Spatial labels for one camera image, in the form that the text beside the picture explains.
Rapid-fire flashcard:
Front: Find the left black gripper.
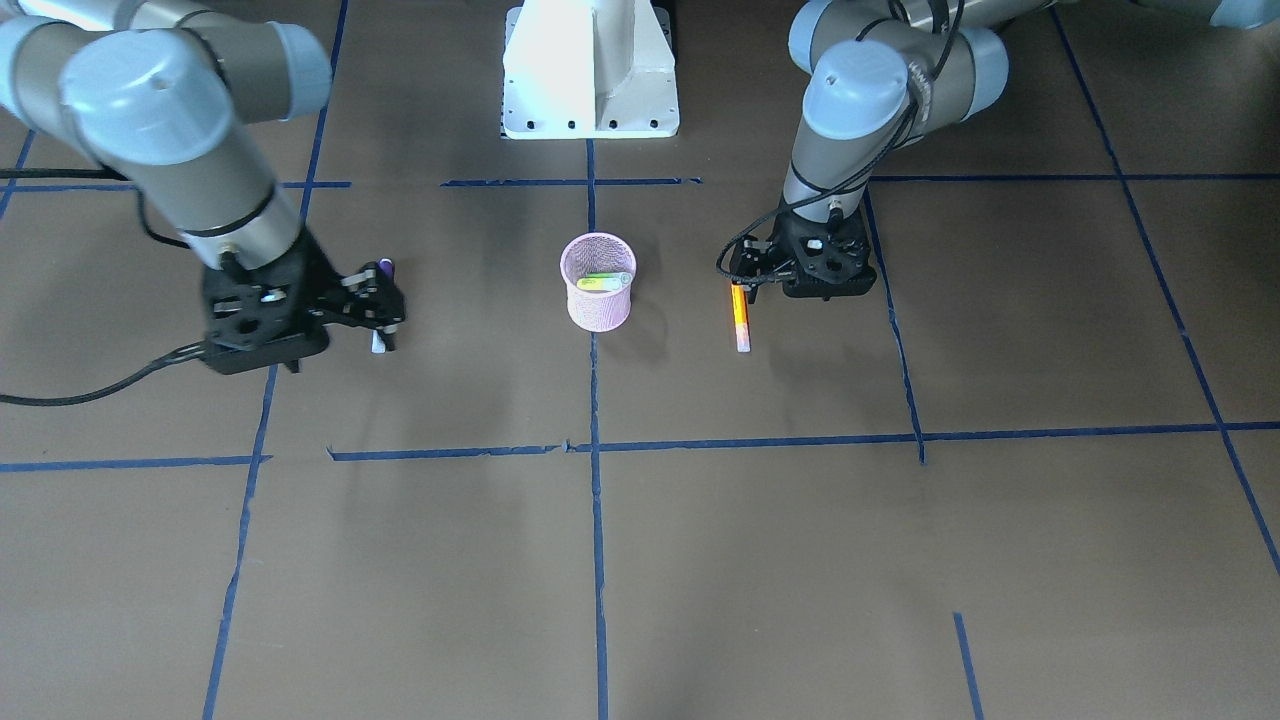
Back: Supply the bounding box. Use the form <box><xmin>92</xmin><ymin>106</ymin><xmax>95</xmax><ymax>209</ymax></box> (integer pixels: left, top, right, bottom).
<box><xmin>728</xmin><ymin>209</ymin><xmax>851</xmax><ymax>304</ymax></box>

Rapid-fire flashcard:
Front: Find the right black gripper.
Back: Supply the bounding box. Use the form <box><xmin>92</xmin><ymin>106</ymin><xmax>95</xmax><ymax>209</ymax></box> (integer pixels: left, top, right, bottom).
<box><xmin>202</xmin><ymin>231</ymin><xmax>407</xmax><ymax>354</ymax></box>

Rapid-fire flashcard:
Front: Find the purple highlighter pen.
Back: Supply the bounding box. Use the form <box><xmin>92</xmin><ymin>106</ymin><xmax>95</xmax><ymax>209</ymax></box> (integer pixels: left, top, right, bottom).
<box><xmin>371</xmin><ymin>258</ymin><xmax>396</xmax><ymax>354</ymax></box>

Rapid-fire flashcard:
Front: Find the orange highlighter pen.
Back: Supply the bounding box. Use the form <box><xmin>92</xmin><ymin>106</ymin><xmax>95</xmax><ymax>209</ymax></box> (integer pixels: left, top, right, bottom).
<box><xmin>730</xmin><ymin>283</ymin><xmax>753</xmax><ymax>354</ymax></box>

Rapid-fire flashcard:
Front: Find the green highlighter pen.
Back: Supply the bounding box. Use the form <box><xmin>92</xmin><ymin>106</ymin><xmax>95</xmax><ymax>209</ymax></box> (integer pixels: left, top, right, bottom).
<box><xmin>579</xmin><ymin>272</ymin><xmax>634</xmax><ymax>292</ymax></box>

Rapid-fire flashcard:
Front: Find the yellow highlighter pen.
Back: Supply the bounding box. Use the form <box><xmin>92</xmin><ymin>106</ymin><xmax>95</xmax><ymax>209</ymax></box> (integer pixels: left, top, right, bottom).
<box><xmin>575</xmin><ymin>275</ymin><xmax>630</xmax><ymax>293</ymax></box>

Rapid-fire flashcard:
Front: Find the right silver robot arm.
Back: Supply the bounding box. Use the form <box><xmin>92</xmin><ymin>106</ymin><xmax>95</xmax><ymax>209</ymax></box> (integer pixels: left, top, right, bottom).
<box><xmin>3</xmin><ymin>1</ymin><xmax>406</xmax><ymax>363</ymax></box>

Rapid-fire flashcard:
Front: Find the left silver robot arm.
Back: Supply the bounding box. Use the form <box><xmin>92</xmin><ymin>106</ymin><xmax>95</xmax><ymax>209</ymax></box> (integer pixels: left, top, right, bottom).
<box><xmin>716</xmin><ymin>1</ymin><xmax>1050</xmax><ymax>302</ymax></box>

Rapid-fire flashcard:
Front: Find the pink mesh pen holder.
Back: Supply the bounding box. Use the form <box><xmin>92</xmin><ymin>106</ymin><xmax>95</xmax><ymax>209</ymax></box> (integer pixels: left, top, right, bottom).
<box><xmin>559</xmin><ymin>232</ymin><xmax>637</xmax><ymax>333</ymax></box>

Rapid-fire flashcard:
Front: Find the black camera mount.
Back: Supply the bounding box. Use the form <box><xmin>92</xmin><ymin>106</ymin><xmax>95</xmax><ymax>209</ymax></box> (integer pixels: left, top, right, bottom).
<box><xmin>774</xmin><ymin>213</ymin><xmax>878</xmax><ymax>300</ymax></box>
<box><xmin>200</xmin><ymin>284</ymin><xmax>330</xmax><ymax>375</ymax></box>

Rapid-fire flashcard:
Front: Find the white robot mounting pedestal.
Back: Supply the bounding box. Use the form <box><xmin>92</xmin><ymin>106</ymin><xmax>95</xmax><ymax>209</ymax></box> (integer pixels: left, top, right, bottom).
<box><xmin>500</xmin><ymin>1</ymin><xmax>681</xmax><ymax>141</ymax></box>

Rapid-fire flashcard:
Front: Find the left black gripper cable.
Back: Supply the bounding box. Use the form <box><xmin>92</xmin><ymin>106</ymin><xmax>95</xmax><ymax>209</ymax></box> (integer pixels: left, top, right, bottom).
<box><xmin>716</xmin><ymin>0</ymin><xmax>966</xmax><ymax>286</ymax></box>

